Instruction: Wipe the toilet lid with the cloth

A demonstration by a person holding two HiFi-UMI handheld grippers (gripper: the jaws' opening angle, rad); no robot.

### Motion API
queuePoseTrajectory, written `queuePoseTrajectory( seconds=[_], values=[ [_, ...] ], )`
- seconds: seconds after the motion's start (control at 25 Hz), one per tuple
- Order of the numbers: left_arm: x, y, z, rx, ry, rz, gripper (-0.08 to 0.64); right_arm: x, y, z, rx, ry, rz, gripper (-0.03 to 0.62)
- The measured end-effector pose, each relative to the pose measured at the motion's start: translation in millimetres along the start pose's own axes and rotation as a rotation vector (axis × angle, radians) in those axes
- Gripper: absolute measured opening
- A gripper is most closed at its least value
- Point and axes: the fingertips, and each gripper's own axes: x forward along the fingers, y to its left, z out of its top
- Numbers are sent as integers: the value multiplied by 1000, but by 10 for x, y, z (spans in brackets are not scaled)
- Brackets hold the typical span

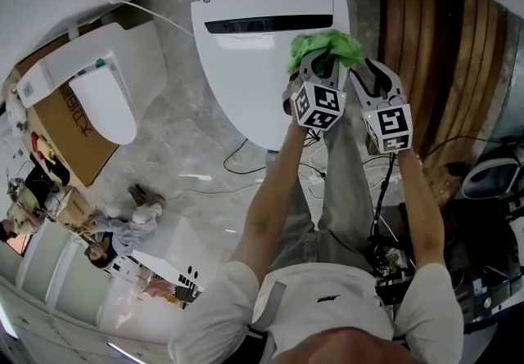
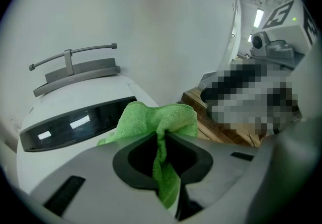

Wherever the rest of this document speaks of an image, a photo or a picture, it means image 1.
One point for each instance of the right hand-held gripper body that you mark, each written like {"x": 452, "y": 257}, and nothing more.
{"x": 389, "y": 127}

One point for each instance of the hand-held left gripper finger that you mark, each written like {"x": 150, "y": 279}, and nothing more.
{"x": 306, "y": 64}
{"x": 333, "y": 74}

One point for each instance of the brown wooden panel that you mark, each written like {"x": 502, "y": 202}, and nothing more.
{"x": 442, "y": 68}

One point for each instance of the brown cardboard box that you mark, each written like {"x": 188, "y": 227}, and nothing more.
{"x": 69, "y": 129}

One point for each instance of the green cloth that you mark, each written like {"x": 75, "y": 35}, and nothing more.
{"x": 327, "y": 47}

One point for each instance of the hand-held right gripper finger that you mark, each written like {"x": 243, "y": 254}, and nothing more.
{"x": 362, "y": 88}
{"x": 389, "y": 80}

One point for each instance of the person's white t-shirt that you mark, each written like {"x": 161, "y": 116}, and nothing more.
{"x": 319, "y": 305}

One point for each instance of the white power strip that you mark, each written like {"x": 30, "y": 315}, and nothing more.
{"x": 317, "y": 179}

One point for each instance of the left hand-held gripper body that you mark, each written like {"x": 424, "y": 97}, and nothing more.
{"x": 318, "y": 106}

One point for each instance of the person's left hand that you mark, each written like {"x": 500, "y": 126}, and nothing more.
{"x": 288, "y": 92}

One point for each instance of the person's right forearm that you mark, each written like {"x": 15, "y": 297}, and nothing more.
{"x": 417, "y": 207}

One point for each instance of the white toilet lid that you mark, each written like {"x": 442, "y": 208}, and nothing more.
{"x": 262, "y": 68}

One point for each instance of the person's left forearm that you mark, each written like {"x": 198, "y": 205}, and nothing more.
{"x": 278, "y": 190}

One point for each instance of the small white toilet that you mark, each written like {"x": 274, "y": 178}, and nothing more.
{"x": 102, "y": 88}

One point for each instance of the person's grey trousers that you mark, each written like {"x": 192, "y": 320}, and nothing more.
{"x": 340, "y": 199}

